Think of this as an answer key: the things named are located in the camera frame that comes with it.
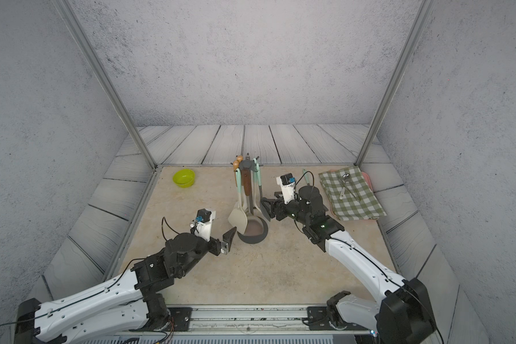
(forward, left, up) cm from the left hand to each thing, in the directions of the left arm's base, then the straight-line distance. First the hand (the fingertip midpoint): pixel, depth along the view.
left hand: (227, 225), depth 71 cm
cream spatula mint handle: (+8, -2, -8) cm, 12 cm away
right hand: (+9, -14, +2) cm, 17 cm away
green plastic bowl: (+42, +29, -22) cm, 56 cm away
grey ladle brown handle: (+7, -9, -15) cm, 19 cm away
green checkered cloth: (+28, -55, -22) cm, 66 cm away
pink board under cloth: (+37, -66, -21) cm, 79 cm away
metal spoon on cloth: (+41, -56, -22) cm, 72 cm away
